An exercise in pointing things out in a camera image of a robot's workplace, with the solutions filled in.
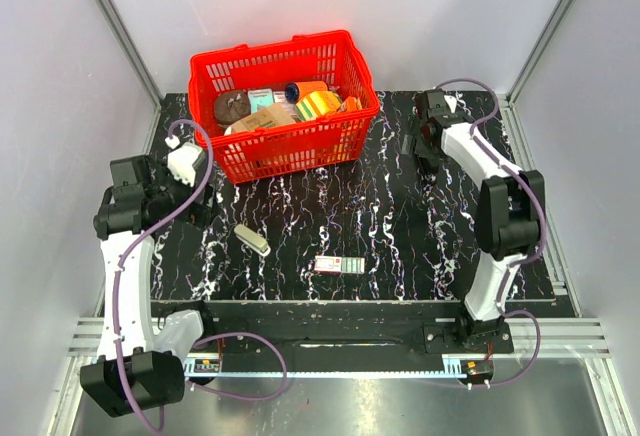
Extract beige and white stapler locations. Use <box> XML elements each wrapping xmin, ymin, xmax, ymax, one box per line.
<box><xmin>234</xmin><ymin>224</ymin><xmax>271</xmax><ymax>257</ymax></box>

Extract black stapler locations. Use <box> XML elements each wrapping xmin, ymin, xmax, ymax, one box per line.
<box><xmin>416</xmin><ymin>154</ymin><xmax>441</xmax><ymax>184</ymax></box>

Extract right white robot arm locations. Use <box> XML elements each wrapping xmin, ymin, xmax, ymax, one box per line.
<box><xmin>404</xmin><ymin>89</ymin><xmax>546</xmax><ymax>352</ymax></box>

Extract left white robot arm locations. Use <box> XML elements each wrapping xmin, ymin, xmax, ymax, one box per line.
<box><xmin>80</xmin><ymin>137</ymin><xmax>217</xmax><ymax>417</ymax></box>

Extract red plastic shopping basket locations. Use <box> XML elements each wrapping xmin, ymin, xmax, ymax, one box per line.
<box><xmin>188</xmin><ymin>30</ymin><xmax>380</xmax><ymax>184</ymax></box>

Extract orange snack packet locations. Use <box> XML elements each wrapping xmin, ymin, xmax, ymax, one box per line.
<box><xmin>329</xmin><ymin>96</ymin><xmax>362</xmax><ymax>115</ymax></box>

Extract brown round bun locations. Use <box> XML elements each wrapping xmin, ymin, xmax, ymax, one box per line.
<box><xmin>214</xmin><ymin>90</ymin><xmax>251</xmax><ymax>126</ymax></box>

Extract yellow green sponge pack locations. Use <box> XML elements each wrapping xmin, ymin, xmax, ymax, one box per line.
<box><xmin>296</xmin><ymin>90</ymin><xmax>342</xmax><ymax>121</ymax></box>

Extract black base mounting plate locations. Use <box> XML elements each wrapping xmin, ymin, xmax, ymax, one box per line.
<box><xmin>149</xmin><ymin>299</ymin><xmax>516</xmax><ymax>375</ymax></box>

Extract brown cardboard box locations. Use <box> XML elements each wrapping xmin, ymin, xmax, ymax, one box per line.
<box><xmin>230</xmin><ymin>103</ymin><xmax>296</xmax><ymax>134</ymax></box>

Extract teal white small box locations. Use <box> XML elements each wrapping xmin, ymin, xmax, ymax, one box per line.
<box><xmin>247</xmin><ymin>88</ymin><xmax>275</xmax><ymax>113</ymax></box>

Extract orange tube blue cap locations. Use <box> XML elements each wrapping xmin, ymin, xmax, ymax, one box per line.
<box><xmin>284</xmin><ymin>80</ymin><xmax>328</xmax><ymax>103</ymax></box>

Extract red white staple box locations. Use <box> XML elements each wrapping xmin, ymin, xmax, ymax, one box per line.
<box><xmin>314</xmin><ymin>256</ymin><xmax>365</xmax><ymax>274</ymax></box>

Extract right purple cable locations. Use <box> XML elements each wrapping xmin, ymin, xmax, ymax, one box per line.
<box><xmin>434</xmin><ymin>77</ymin><xmax>547</xmax><ymax>390</ymax></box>

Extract purple cable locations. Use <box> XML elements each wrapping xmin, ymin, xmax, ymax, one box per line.
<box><xmin>113</xmin><ymin>118</ymin><xmax>289</xmax><ymax>432</ymax></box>
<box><xmin>434</xmin><ymin>77</ymin><xmax>547</xmax><ymax>390</ymax></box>

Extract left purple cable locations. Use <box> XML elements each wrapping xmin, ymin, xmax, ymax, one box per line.
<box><xmin>113</xmin><ymin>118</ymin><xmax>289</xmax><ymax>432</ymax></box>

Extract aluminium frame rail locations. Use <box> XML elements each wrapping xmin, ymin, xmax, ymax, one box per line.
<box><xmin>64</xmin><ymin>318</ymin><xmax>614</xmax><ymax>380</ymax></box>

